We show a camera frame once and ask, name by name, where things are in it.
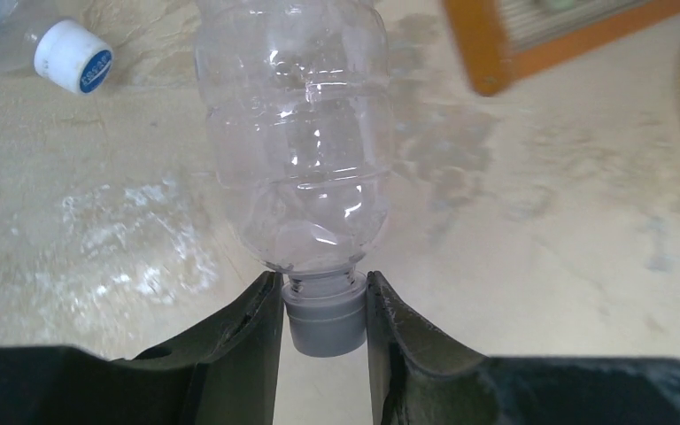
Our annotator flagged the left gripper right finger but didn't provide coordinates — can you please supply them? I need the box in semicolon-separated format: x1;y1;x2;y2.
367;272;680;424

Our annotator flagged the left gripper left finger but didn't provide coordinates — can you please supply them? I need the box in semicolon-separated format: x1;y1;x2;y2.
0;272;283;424

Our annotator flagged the clear bottle white blue cap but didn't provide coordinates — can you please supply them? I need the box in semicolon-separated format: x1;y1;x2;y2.
194;1;393;358

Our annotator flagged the small clear blue-label bottle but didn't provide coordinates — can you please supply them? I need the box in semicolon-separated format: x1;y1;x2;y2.
0;1;115;95

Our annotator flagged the wooden shelf rack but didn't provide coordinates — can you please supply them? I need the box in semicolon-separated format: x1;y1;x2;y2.
442;0;680;97

